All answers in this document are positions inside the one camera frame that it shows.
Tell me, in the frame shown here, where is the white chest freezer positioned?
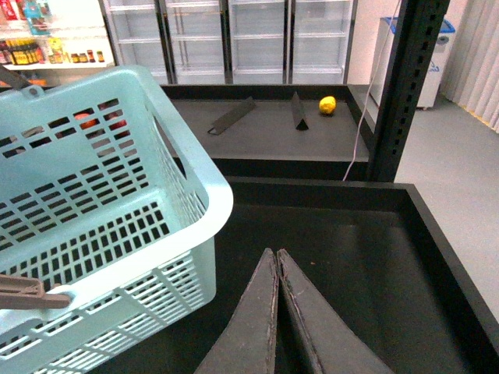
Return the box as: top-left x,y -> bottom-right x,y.
370,16 -> 456,110

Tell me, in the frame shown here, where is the yellow lemon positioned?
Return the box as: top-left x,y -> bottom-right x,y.
319,96 -> 337,116

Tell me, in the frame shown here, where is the orange fruit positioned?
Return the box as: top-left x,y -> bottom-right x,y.
74,112 -> 98,130

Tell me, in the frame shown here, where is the black right shelf post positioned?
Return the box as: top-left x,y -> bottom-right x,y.
367,0 -> 450,182

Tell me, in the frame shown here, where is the black flat divider strip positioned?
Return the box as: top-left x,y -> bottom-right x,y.
207,97 -> 256,136

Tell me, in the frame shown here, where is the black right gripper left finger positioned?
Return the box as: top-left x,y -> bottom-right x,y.
196,249 -> 279,373

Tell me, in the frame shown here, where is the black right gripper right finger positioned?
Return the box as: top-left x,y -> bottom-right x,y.
277,249 -> 392,373

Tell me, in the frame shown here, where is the white cable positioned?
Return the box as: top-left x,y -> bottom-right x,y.
342,0 -> 402,182

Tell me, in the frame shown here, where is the red yellow apple on shelf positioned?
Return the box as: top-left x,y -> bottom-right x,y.
98,98 -> 130,139

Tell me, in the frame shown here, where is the stocked grocery shelf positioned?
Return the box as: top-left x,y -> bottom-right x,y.
1,1 -> 116,86

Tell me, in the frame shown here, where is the light blue plastic basket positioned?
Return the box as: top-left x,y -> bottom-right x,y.
1,65 -> 233,373

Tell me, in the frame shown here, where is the black triangular divider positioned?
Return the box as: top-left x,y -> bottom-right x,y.
291,92 -> 309,131

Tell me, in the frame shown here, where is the glass door refrigerator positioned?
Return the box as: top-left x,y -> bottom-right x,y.
101,0 -> 356,85

